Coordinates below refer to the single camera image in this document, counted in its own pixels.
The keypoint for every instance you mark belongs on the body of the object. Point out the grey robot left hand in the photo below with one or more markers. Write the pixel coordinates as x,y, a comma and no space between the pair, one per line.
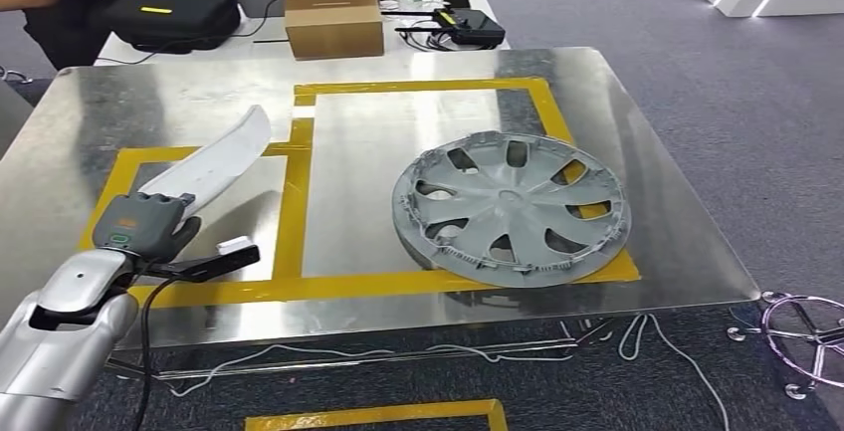
138,223

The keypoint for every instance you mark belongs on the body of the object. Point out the white plastic body part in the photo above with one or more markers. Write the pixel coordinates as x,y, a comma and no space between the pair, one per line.
211,157

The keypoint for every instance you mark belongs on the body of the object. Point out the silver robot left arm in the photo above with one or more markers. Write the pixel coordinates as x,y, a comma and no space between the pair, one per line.
53,349

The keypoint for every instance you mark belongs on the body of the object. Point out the steel workbench table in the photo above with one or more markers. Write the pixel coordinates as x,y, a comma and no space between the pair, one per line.
395,151

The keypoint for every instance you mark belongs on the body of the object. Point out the person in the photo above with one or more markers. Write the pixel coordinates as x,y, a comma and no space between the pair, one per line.
66,39

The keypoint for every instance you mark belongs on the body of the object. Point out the black carry case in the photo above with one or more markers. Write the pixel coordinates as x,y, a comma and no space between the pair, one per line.
171,16

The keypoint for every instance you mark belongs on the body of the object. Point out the white desk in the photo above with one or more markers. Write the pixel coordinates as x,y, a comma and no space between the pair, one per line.
264,45

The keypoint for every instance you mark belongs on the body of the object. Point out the brown cardboard box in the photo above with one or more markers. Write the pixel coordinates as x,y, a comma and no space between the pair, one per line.
333,26

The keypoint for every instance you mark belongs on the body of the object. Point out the grey plastic hubcap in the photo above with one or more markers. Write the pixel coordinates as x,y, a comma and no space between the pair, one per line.
508,197

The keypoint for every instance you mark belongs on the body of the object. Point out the black remote controller with antennas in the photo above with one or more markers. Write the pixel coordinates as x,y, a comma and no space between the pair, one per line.
478,26

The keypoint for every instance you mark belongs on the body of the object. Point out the chrome stool base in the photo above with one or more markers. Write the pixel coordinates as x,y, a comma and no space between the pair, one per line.
796,390

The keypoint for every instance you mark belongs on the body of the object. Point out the black camera bracket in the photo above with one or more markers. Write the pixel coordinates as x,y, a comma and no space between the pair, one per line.
217,264

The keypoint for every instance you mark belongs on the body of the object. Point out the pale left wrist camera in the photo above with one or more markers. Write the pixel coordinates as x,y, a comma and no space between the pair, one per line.
235,245

